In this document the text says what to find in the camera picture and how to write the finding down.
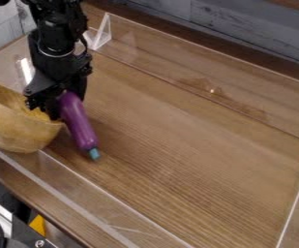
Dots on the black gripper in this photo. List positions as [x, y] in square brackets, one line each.
[57, 74]

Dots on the purple toy eggplant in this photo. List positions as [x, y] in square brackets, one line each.
[73, 115]

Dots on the brown wooden bowl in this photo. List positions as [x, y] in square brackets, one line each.
[28, 130]

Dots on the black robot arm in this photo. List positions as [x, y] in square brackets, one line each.
[60, 53]

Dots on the yellow sticker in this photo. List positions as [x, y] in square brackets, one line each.
[37, 224]

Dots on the clear acrylic tray wall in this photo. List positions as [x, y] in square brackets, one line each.
[198, 132]

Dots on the black metal base plate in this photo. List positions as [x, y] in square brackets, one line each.
[30, 239]

